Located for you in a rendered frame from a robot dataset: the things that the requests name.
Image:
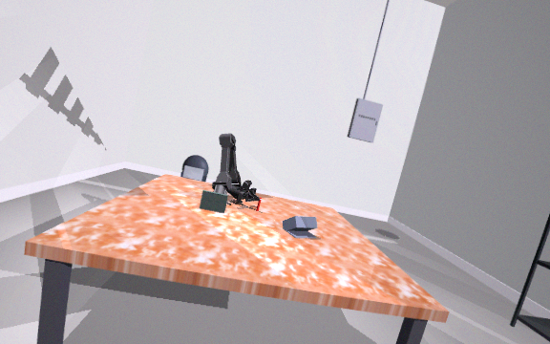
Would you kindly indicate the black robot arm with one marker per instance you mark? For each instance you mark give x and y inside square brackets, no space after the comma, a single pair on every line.
[229,173]

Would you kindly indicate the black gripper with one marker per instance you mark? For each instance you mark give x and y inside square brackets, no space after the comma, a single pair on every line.
[248,196]

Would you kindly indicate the light grey sloped panel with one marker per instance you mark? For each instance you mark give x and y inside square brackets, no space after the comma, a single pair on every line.
[299,226]

